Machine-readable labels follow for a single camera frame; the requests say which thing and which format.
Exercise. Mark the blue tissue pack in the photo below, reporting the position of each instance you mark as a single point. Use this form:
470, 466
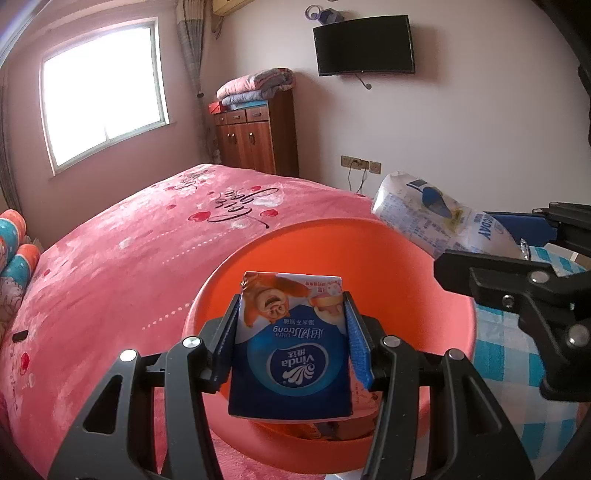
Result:
291, 360

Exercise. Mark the black wall television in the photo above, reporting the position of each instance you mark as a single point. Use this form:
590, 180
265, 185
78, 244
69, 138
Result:
364, 44

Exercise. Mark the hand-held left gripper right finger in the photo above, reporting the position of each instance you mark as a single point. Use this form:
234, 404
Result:
358, 346

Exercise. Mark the red printed bed blanket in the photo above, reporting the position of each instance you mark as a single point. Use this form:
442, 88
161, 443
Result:
115, 286

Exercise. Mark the small red box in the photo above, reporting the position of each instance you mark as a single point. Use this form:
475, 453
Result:
214, 108

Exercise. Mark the white blue printed bag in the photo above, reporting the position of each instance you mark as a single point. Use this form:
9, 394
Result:
415, 217

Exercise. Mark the wall air conditioner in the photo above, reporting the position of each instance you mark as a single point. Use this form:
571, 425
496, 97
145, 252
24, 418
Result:
231, 5

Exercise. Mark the window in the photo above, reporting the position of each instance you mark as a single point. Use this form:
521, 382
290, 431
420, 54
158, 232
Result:
104, 92

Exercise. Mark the brown wooden cabinet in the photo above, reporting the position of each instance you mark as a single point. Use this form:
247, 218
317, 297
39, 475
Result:
258, 138

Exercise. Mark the beige wall socket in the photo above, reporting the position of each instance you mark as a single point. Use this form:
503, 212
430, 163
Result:
346, 161
375, 167
360, 164

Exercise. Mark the blue white checkered tablecloth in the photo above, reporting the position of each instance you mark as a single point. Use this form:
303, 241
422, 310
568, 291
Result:
508, 350

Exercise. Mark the teal orange patterned pillow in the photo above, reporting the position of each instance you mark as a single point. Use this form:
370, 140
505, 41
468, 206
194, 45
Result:
21, 267
11, 230

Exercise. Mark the pink folded blanket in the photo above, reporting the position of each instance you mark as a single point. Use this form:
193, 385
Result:
258, 81

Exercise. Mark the small black object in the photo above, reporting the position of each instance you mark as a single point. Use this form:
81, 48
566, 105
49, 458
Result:
20, 336

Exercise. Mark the orange plastic bin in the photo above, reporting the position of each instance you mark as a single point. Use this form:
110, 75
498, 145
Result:
323, 249

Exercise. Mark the grey patterned curtain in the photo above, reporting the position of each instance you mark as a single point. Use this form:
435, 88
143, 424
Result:
191, 69

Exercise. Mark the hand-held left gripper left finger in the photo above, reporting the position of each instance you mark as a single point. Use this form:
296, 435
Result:
226, 341

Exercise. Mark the grey folded blanket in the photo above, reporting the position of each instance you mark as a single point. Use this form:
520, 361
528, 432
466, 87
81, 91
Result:
244, 99

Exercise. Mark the purple wall decoration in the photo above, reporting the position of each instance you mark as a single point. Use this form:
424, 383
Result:
325, 14

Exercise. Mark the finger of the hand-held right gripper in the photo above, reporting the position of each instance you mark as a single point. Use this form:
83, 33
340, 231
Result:
508, 284
521, 226

